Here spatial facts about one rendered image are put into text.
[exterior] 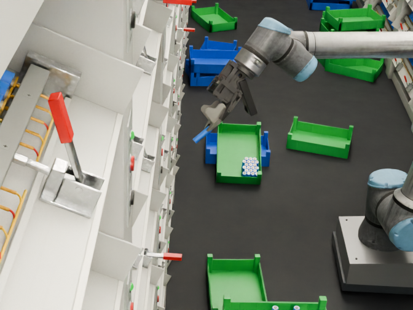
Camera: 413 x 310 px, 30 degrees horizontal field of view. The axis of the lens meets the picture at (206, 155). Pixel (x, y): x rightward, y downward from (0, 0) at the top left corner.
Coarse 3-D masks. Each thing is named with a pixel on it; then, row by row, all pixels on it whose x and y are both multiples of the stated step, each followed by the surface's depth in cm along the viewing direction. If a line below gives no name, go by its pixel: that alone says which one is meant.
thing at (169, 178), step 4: (168, 176) 241; (172, 176) 241; (168, 180) 242; (172, 180) 242; (168, 184) 243; (168, 188) 244; (164, 200) 237; (164, 204) 235; (164, 208) 229; (164, 212) 228; (164, 216) 229; (164, 220) 228; (164, 224) 227; (164, 228) 225; (164, 232) 223; (160, 236) 221; (160, 260) 212; (160, 264) 211; (160, 308) 189; (164, 308) 189
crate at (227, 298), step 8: (224, 296) 222; (320, 296) 224; (224, 304) 223; (232, 304) 225; (240, 304) 225; (248, 304) 225; (256, 304) 225; (264, 304) 225; (272, 304) 225; (280, 304) 226; (288, 304) 226; (296, 304) 226; (304, 304) 226; (312, 304) 226; (320, 304) 224
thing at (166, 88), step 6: (168, 6) 210; (174, 6) 212; (168, 24) 198; (168, 30) 196; (168, 36) 193; (168, 42) 190; (168, 48) 187; (168, 54) 184; (168, 90) 159; (162, 102) 160
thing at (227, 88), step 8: (232, 64) 224; (224, 72) 226; (232, 72) 225; (240, 72) 226; (248, 72) 224; (216, 80) 227; (224, 80) 223; (232, 80) 226; (240, 80) 226; (208, 88) 229; (216, 88) 223; (224, 88) 224; (232, 88) 224; (216, 96) 224; (224, 96) 225; (232, 96) 225; (240, 96) 225; (224, 104) 230
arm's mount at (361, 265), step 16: (352, 224) 300; (352, 240) 290; (352, 256) 281; (368, 256) 281; (384, 256) 281; (400, 256) 281; (352, 272) 280; (368, 272) 280; (384, 272) 280; (400, 272) 279
